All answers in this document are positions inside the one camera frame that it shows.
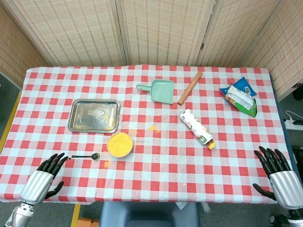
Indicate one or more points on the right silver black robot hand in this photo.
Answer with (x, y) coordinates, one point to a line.
(286, 186)

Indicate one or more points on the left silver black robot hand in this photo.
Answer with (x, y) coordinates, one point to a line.
(35, 186)

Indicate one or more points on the black spoon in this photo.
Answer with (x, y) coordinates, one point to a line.
(95, 156)

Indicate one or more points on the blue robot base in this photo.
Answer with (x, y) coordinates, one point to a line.
(149, 214)

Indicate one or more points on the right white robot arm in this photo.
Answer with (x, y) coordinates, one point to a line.
(296, 218)

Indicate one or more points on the rectangular steel tray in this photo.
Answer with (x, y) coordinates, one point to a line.
(93, 116)

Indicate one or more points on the yellow bowl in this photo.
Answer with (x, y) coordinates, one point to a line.
(120, 144)

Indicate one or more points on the white power strip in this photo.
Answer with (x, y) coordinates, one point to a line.
(292, 125)

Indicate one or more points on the orange box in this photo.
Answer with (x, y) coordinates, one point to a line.
(88, 222)

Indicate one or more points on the black equipment with label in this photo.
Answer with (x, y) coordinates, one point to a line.
(298, 92)

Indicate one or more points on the green white snack bag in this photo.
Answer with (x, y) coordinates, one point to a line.
(239, 98)

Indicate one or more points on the white bottle with orange cap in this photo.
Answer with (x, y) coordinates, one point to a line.
(195, 126)

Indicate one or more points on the blue snack bag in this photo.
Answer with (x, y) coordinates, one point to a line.
(243, 82)

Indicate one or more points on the red white checkered tablecloth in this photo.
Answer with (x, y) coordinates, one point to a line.
(156, 170)

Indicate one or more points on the woven folding screen panel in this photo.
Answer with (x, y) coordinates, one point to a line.
(71, 30)
(236, 30)
(284, 54)
(163, 30)
(14, 52)

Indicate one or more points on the wooden rolling pin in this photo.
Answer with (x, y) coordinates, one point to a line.
(190, 88)

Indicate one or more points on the green plastic scoop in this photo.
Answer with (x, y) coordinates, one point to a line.
(162, 92)

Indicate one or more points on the metal screen hinge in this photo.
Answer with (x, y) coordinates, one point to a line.
(202, 46)

